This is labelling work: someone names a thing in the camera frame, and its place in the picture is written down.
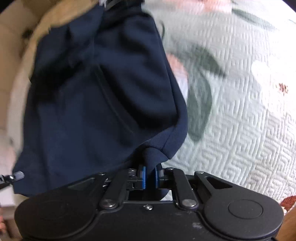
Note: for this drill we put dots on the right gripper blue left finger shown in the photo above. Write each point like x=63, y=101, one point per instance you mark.
x=119, y=186

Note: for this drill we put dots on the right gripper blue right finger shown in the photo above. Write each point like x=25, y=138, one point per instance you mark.
x=176, y=181

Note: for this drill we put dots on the navy blue striped hoodie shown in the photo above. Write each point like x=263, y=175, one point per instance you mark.
x=102, y=98

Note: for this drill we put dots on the person's left hand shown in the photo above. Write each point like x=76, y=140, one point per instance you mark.
x=2, y=224

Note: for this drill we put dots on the floral green bedspread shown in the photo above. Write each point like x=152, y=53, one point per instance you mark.
x=234, y=62

